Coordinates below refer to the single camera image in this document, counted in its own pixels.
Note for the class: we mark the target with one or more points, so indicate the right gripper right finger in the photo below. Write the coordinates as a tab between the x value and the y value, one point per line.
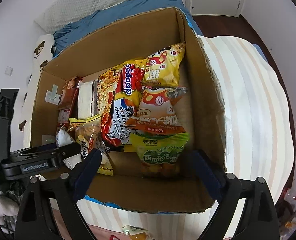
223	187

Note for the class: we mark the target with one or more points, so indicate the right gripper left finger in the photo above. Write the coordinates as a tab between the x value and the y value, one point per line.
72	187

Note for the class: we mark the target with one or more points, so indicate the yellow panda snack bag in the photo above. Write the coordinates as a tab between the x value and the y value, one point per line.
162	67

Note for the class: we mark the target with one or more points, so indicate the silver label snack packet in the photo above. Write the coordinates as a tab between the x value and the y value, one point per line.
72	149

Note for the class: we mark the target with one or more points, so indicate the yellow cookie snack bag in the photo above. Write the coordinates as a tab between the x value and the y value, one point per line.
88	135

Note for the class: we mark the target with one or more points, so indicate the red snack packet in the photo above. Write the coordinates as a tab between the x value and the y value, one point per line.
63	118

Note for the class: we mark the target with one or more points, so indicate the white striped blanket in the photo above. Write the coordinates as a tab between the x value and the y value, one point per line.
258	141

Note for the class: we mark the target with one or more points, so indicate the green bubble gum bag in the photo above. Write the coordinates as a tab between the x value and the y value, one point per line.
158	154

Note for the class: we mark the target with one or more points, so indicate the brown snack bag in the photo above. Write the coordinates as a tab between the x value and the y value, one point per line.
68	94

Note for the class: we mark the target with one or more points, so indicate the silver white snack pack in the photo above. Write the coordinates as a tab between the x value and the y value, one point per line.
87	99

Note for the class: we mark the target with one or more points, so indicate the orange panda snack bag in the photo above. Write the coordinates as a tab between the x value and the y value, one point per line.
156	113

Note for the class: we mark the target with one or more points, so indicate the Sedaap instant noodle packet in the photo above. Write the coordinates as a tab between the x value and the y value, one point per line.
120	92

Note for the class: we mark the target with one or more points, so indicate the bear print pillow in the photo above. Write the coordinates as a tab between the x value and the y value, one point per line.
42	54

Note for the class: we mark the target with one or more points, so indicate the blue bed sheet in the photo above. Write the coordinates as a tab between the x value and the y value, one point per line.
74	31

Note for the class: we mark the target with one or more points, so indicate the brown cardboard box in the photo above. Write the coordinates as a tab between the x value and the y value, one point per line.
143	87

